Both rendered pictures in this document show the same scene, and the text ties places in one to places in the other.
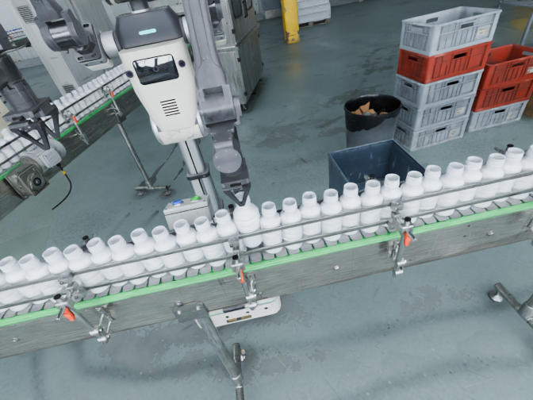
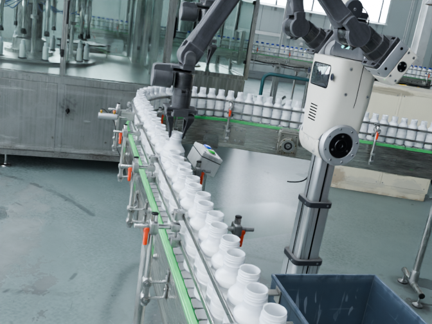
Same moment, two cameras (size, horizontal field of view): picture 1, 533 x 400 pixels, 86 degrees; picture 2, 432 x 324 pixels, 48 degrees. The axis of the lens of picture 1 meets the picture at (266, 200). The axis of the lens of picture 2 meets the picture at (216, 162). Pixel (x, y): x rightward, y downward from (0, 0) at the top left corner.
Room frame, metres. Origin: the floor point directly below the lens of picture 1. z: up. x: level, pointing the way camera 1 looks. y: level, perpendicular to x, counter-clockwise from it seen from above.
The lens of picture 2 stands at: (0.35, -1.40, 1.55)
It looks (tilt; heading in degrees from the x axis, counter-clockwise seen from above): 16 degrees down; 75
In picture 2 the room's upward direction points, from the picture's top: 9 degrees clockwise
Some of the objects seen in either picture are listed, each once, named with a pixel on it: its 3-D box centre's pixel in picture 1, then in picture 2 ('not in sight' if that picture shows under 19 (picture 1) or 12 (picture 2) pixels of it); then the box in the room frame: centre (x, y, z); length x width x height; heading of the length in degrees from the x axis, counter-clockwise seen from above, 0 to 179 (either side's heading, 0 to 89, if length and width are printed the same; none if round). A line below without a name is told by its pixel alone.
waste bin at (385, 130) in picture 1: (369, 138); not in sight; (2.23, -1.01, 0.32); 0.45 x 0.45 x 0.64
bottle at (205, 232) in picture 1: (209, 241); (162, 159); (0.58, 0.18, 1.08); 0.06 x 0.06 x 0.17
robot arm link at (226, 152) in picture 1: (224, 134); (172, 68); (0.56, 0.06, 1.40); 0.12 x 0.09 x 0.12; 2
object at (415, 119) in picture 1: (430, 105); not in sight; (2.60, -1.77, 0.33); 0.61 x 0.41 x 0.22; 98
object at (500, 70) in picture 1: (498, 66); not in sight; (2.73, -2.47, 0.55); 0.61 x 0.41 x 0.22; 95
